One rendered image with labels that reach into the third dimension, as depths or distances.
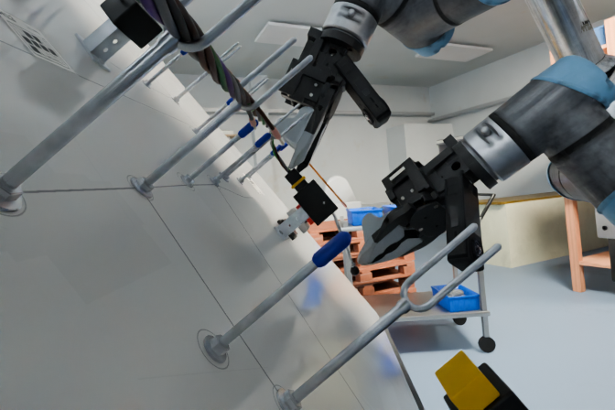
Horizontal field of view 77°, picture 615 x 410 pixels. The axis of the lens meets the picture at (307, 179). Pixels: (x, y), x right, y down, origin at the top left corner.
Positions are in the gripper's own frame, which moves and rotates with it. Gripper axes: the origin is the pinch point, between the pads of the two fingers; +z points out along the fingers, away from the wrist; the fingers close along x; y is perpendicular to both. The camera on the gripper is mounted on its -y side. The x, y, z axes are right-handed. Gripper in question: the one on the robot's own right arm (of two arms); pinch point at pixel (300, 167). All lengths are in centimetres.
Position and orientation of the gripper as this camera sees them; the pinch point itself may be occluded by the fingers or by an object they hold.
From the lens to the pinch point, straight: 58.2
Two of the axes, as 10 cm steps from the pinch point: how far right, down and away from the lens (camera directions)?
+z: -4.1, 9.1, -0.3
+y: -9.1, -4.1, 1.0
